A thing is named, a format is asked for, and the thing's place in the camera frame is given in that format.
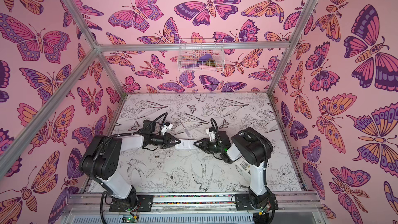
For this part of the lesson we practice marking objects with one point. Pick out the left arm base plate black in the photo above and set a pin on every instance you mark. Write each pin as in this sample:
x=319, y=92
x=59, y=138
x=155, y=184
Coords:
x=142, y=203

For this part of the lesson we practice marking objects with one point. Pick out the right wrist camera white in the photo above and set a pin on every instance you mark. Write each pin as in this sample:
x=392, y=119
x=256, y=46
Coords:
x=212, y=134

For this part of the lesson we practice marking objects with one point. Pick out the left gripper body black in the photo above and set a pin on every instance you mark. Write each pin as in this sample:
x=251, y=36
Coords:
x=157, y=140

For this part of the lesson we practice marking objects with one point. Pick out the purple item in basket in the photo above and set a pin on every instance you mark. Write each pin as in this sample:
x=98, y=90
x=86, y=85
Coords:
x=205, y=58

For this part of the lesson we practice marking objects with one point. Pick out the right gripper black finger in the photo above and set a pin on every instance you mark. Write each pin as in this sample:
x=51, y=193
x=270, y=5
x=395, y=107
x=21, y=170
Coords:
x=202, y=142
x=202, y=146

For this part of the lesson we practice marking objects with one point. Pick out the green circuit board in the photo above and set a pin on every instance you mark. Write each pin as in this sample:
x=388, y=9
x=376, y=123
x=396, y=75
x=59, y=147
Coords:
x=129, y=219

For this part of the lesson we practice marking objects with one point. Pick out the aluminium front rail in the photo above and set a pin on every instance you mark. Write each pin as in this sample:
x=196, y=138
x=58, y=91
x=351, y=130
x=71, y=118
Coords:
x=222, y=202

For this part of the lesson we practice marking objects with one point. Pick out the white remote control green buttons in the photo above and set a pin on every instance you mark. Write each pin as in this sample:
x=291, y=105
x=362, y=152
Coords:
x=186, y=144

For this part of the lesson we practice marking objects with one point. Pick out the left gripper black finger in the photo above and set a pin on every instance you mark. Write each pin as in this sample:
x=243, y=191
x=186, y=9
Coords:
x=170, y=138
x=169, y=144

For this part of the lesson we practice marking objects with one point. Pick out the white remote control with display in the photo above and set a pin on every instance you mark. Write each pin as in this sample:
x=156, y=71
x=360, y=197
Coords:
x=243, y=168

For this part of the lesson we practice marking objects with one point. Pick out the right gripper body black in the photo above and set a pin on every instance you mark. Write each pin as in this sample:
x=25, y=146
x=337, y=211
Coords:
x=205, y=145

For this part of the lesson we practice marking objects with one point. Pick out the white wire basket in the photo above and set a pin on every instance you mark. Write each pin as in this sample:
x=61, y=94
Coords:
x=201, y=55

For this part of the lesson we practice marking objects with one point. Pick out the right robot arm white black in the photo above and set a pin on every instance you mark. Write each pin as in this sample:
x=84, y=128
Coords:
x=255, y=149

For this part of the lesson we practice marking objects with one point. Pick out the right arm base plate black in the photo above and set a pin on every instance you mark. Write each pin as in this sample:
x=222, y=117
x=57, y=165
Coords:
x=248, y=201

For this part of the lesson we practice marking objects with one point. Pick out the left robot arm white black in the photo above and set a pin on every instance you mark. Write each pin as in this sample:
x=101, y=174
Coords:
x=101, y=159

